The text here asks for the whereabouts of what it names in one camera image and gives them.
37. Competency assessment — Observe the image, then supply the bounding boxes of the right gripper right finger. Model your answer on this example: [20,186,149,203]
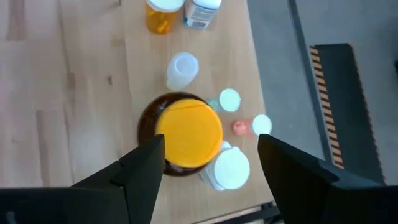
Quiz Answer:
[257,134,340,224]

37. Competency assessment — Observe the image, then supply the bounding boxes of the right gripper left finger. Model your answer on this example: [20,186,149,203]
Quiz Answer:
[70,134,166,224]

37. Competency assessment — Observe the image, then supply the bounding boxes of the white blue-label medicine bottle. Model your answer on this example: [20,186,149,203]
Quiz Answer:
[198,139,251,192]
[183,0,223,31]

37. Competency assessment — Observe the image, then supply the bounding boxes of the amber bottle yellow cap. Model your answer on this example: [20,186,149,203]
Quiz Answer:
[137,91,224,177]

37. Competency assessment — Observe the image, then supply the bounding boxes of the pink vial white cap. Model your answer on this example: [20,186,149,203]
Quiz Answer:
[231,114,274,137]

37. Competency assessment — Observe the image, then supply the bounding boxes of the small clear vial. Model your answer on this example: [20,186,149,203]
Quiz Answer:
[206,88,242,113]

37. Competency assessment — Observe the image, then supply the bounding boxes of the plain white plastic bottle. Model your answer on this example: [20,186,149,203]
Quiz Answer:
[165,52,200,91]

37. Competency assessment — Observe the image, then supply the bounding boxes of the orange pill bottle white cap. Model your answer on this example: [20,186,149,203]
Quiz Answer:
[145,0,185,35]

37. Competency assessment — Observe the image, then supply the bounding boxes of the wooden shelf black metal legs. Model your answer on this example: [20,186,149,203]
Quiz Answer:
[119,0,282,224]

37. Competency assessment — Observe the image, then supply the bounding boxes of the black hazard-striped floor mat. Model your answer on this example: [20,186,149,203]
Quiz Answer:
[309,43,386,184]

